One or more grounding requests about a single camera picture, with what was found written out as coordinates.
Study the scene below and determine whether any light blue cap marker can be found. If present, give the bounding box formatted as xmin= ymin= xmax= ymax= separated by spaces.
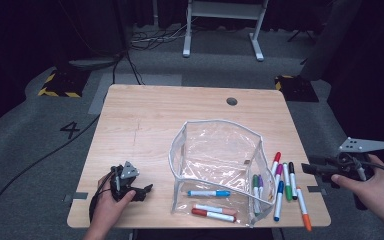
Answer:
xmin=186 ymin=189 xmax=232 ymax=198

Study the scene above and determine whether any dark blue cap marker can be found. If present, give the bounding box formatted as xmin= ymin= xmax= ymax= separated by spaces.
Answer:
xmin=273 ymin=180 xmax=285 ymax=223

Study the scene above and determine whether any orange cap marker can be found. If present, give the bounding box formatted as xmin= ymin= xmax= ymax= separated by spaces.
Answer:
xmin=295 ymin=186 xmax=313 ymax=233

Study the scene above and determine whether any red cap marker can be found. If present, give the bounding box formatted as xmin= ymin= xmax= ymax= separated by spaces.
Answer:
xmin=190 ymin=208 xmax=238 ymax=224
xmin=271 ymin=151 xmax=282 ymax=178

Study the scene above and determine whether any black tripod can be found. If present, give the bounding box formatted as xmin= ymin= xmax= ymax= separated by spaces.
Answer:
xmin=286 ymin=28 xmax=318 ymax=44

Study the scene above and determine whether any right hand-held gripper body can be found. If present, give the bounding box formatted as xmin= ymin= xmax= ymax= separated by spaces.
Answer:
xmin=328 ymin=137 xmax=384 ymax=184

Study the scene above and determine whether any person's left hand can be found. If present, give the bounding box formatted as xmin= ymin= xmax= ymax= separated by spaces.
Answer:
xmin=94 ymin=173 xmax=136 ymax=221

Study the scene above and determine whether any long black floor cable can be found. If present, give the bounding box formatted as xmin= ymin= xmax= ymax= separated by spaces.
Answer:
xmin=0 ymin=49 xmax=129 ymax=239

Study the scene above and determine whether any black yellow striped base plate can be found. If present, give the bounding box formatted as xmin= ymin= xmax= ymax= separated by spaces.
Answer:
xmin=274 ymin=74 xmax=320 ymax=103
xmin=37 ymin=68 xmax=91 ymax=99

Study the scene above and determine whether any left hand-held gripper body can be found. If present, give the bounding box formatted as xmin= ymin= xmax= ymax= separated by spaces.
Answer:
xmin=109 ymin=161 xmax=144 ymax=202

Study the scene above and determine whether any person's right hand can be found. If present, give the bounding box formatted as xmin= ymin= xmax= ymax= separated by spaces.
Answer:
xmin=330 ymin=154 xmax=384 ymax=225

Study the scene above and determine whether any transparent pouch with white trim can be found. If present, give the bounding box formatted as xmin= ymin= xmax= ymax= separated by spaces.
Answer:
xmin=168 ymin=118 xmax=278 ymax=229

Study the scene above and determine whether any bundle of floor cables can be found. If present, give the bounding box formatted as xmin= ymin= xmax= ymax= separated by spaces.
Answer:
xmin=129 ymin=18 xmax=201 ymax=52

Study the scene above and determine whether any grey stand base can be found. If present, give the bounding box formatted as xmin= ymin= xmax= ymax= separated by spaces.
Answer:
xmin=68 ymin=56 xmax=121 ymax=71

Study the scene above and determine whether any short black floor cable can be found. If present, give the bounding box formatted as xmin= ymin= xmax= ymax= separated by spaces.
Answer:
xmin=125 ymin=52 xmax=145 ymax=86

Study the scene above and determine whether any grey curtain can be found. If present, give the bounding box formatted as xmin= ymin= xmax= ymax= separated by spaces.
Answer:
xmin=299 ymin=0 xmax=363 ymax=82

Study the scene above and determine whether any grey tape piece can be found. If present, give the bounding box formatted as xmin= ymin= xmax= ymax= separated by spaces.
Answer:
xmin=307 ymin=185 xmax=328 ymax=196
xmin=63 ymin=192 xmax=89 ymax=203

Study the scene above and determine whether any white desk frame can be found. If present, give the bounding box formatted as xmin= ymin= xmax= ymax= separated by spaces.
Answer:
xmin=182 ymin=0 xmax=270 ymax=63

